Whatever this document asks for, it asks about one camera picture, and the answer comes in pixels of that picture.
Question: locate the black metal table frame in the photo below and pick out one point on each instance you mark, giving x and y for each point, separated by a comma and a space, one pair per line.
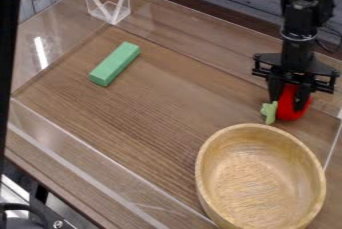
20, 188

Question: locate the clear acrylic tray enclosure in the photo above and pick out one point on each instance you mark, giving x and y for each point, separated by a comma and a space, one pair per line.
113, 147

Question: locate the green rectangular block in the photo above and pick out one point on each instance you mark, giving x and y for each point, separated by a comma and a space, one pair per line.
113, 64

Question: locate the clear acrylic corner bracket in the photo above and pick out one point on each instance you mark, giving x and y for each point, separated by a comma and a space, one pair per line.
108, 11

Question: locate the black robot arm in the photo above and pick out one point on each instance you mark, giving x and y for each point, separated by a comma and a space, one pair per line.
303, 17

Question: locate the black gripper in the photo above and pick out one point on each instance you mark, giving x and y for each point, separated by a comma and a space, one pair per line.
312, 77

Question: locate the wooden bowl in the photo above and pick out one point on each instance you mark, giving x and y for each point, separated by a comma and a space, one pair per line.
259, 179

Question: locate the red plush strawberry toy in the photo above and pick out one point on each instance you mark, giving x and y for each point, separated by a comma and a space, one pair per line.
280, 109

